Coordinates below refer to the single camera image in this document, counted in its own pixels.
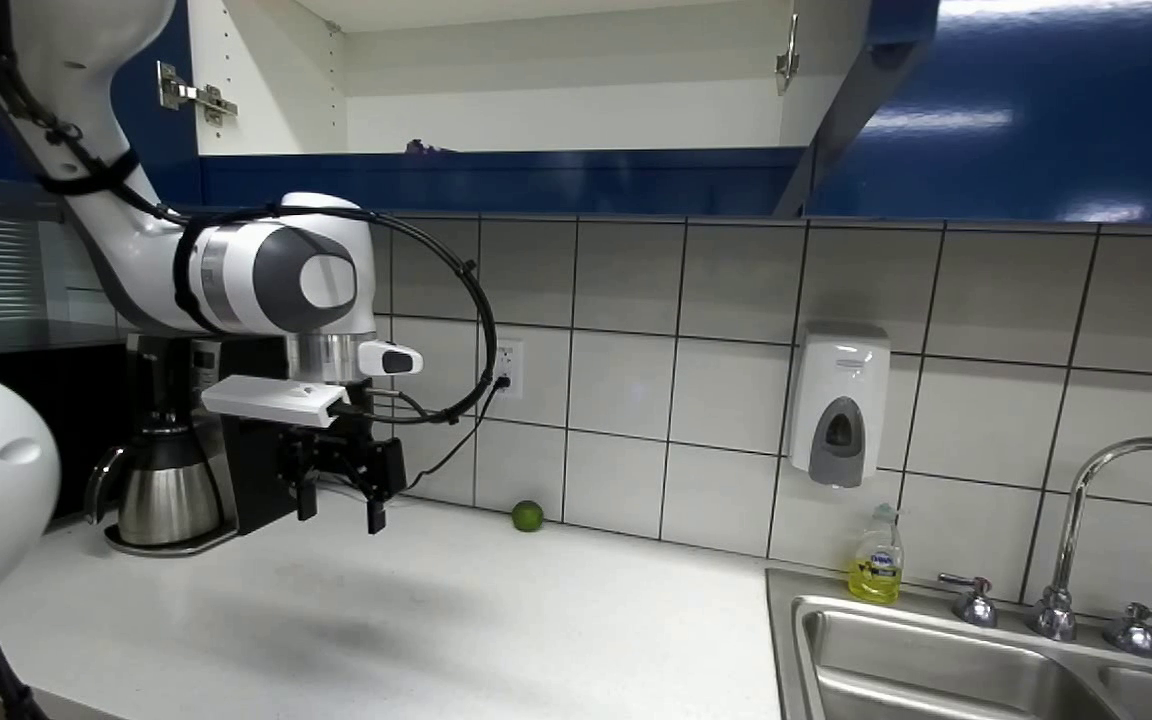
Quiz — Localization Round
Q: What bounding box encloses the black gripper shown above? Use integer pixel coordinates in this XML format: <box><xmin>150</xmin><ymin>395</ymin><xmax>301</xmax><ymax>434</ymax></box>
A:
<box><xmin>282</xmin><ymin>395</ymin><xmax>413</xmax><ymax>540</ymax></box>

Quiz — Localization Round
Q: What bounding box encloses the blue cabinet door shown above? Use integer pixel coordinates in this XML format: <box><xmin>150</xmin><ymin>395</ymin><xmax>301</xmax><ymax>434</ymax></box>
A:
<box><xmin>764</xmin><ymin>0</ymin><xmax>943</xmax><ymax>223</ymax></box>
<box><xmin>0</xmin><ymin>22</ymin><xmax>199</xmax><ymax>214</ymax></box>

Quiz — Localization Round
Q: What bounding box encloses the metal cabinet hinge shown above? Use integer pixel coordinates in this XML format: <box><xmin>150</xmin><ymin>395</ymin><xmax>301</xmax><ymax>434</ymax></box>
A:
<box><xmin>152</xmin><ymin>61</ymin><xmax>244</xmax><ymax>129</ymax></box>
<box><xmin>767</xmin><ymin>0</ymin><xmax>804</xmax><ymax>101</ymax></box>

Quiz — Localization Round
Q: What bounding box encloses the black steel coffee maker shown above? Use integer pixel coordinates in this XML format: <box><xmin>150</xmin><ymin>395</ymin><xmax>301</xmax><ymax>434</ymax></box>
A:
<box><xmin>121</xmin><ymin>331</ymin><xmax>315</xmax><ymax>540</ymax></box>

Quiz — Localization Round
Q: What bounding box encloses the steel coffee carafe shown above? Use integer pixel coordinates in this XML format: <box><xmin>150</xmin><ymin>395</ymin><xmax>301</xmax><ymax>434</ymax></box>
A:
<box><xmin>85</xmin><ymin>418</ymin><xmax>242</xmax><ymax>554</ymax></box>

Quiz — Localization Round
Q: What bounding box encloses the green lime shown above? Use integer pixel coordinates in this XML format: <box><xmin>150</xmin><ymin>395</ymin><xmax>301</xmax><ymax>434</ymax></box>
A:
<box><xmin>509</xmin><ymin>496</ymin><xmax>554</xmax><ymax>534</ymax></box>

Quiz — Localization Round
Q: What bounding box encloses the white outlet with plug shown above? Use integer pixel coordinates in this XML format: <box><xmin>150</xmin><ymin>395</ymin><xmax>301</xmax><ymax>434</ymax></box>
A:
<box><xmin>485</xmin><ymin>340</ymin><xmax>533</xmax><ymax>409</ymax></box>

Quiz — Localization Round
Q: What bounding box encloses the yellow dish soap bottle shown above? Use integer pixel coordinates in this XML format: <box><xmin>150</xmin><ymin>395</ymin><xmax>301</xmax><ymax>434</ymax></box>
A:
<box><xmin>839</xmin><ymin>499</ymin><xmax>908</xmax><ymax>607</ymax></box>

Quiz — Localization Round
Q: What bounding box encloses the stainless steel sink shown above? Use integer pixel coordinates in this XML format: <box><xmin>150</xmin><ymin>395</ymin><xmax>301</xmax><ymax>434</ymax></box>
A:
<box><xmin>759</xmin><ymin>563</ymin><xmax>1152</xmax><ymax>720</ymax></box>

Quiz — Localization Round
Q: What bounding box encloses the chrome sink faucet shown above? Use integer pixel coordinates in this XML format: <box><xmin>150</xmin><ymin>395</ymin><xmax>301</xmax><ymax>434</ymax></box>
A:
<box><xmin>933</xmin><ymin>433</ymin><xmax>1152</xmax><ymax>661</ymax></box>

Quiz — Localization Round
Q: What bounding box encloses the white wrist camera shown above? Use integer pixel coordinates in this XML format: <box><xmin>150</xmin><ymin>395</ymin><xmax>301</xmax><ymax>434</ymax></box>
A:
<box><xmin>197</xmin><ymin>371</ymin><xmax>357</xmax><ymax>434</ymax></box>

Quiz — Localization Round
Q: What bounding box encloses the black power cable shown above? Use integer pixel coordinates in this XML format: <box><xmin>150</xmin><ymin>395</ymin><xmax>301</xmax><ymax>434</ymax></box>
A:
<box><xmin>402</xmin><ymin>375</ymin><xmax>516</xmax><ymax>493</ymax></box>

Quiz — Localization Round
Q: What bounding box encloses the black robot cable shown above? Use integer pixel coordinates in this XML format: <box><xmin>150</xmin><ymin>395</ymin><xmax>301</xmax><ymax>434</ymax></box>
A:
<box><xmin>0</xmin><ymin>0</ymin><xmax>501</xmax><ymax>433</ymax></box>

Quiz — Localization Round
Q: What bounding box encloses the white open wall cabinet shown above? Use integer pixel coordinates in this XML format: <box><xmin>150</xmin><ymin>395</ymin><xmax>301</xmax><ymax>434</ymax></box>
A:
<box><xmin>183</xmin><ymin>0</ymin><xmax>877</xmax><ymax>223</ymax></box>

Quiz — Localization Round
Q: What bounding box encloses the white wall soap dispenser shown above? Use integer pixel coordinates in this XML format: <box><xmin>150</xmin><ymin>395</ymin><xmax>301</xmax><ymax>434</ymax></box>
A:
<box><xmin>786</xmin><ymin>319</ymin><xmax>896</xmax><ymax>493</ymax></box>

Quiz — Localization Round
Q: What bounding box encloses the closed blue wall cabinet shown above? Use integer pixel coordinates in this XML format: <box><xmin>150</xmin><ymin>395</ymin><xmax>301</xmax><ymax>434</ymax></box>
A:
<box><xmin>809</xmin><ymin>0</ymin><xmax>1152</xmax><ymax>231</ymax></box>

